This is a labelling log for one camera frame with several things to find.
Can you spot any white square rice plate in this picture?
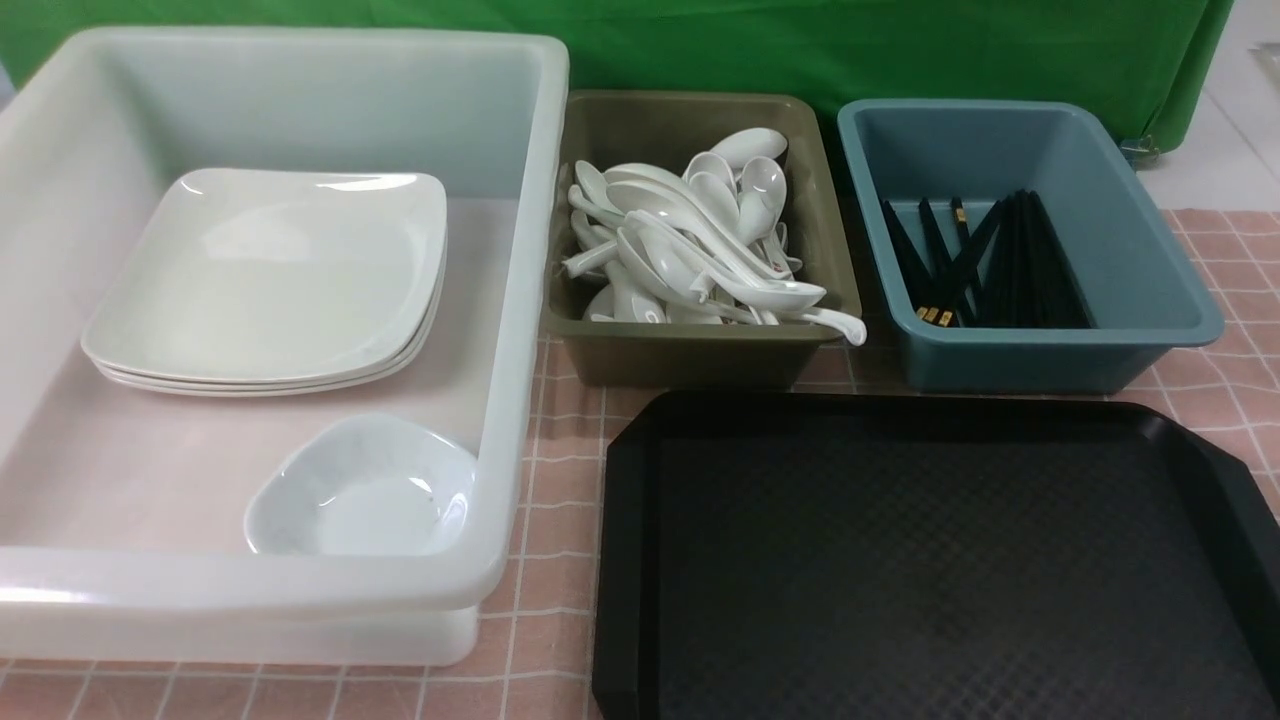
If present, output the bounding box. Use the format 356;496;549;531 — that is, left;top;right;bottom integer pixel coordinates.
81;168;448;386

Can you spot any pile of white spoons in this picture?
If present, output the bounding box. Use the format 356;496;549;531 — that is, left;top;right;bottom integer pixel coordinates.
561;127;868;346

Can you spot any black serving tray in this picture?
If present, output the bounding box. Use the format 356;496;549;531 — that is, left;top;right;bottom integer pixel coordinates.
591;391;1279;719

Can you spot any olive green spoon bin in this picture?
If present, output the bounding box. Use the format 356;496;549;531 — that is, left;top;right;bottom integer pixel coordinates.
541;90;861;388

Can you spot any small white bowl in tub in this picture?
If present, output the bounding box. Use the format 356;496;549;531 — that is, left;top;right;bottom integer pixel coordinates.
242;413;477;557

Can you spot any pink checkered tablecloth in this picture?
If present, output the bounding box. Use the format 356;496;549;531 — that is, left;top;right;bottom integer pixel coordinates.
3;209;1279;719

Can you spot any large translucent white tub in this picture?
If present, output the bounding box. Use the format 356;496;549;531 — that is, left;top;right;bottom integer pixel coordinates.
3;27;570;666

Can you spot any pile of black chopsticks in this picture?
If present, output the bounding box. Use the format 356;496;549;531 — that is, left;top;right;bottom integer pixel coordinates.
879;190;1096;329

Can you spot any blue chopstick bin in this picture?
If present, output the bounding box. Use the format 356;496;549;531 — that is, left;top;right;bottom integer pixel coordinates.
837;99;1225;395

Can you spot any green backdrop cloth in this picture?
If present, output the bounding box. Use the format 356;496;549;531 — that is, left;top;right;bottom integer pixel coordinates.
1;1;1233;151

